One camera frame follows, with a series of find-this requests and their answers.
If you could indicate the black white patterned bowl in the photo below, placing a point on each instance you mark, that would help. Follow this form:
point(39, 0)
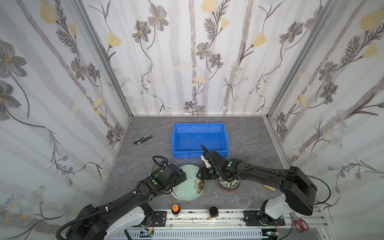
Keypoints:
point(230, 185)

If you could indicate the red handled scissors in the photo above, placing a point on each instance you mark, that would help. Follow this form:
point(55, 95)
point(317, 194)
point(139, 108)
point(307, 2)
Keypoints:
point(300, 225)

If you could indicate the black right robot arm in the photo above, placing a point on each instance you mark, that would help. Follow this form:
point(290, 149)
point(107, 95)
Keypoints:
point(298, 191)

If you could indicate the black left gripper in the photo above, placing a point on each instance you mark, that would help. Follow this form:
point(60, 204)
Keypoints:
point(177, 176)

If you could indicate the green glass cup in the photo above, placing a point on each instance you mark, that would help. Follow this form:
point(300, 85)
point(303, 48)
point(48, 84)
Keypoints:
point(157, 167)

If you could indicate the blue plastic bin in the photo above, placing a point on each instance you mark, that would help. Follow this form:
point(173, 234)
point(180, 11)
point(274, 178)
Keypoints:
point(188, 138)

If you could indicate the green floral plate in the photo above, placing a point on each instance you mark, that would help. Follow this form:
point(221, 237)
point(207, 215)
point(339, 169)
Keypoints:
point(193, 187)

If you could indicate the black lid jar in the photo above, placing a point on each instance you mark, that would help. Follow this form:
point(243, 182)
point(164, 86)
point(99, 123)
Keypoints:
point(213, 213)

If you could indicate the orange lid jar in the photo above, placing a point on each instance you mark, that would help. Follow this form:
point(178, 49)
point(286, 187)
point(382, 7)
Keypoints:
point(176, 210)

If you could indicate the aluminium rail frame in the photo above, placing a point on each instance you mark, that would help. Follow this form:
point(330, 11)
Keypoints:
point(231, 224)

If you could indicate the small wooden block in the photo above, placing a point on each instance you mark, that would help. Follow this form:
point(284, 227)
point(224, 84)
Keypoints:
point(270, 188)

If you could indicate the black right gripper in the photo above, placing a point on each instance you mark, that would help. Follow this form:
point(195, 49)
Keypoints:
point(208, 162)

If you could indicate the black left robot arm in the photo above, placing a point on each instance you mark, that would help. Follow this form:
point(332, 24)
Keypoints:
point(96, 223)

